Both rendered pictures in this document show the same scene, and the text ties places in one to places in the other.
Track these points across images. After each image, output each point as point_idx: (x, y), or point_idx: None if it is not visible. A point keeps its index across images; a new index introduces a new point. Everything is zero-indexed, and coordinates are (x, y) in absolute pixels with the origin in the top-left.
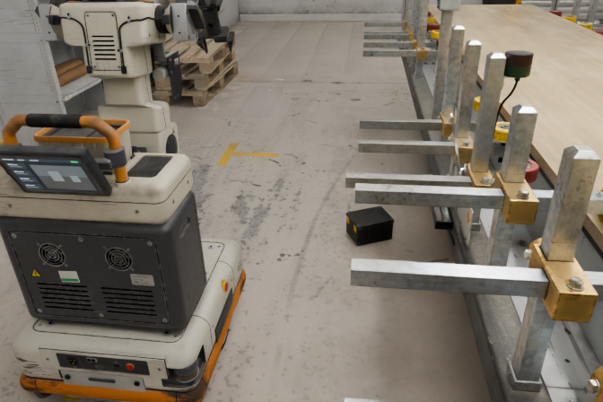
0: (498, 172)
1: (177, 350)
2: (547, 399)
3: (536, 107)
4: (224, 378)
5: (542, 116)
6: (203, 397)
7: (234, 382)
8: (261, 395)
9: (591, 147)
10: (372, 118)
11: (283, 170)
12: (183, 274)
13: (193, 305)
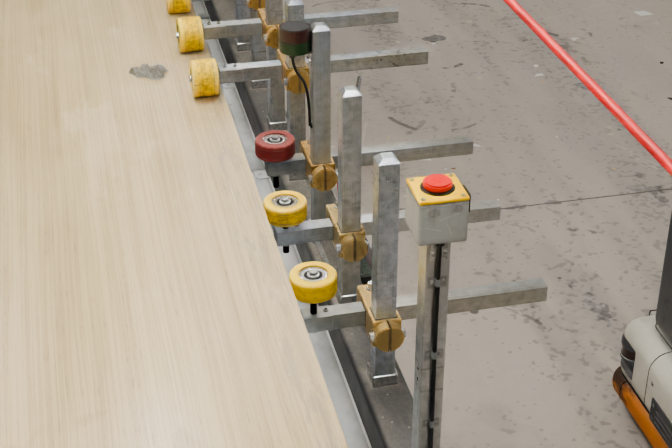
0: (306, 67)
1: (645, 317)
2: (262, 121)
3: (225, 269)
4: (624, 447)
5: (222, 243)
6: (629, 422)
7: (607, 446)
8: (560, 441)
9: (178, 182)
10: (521, 287)
11: None
12: (669, 266)
13: (667, 329)
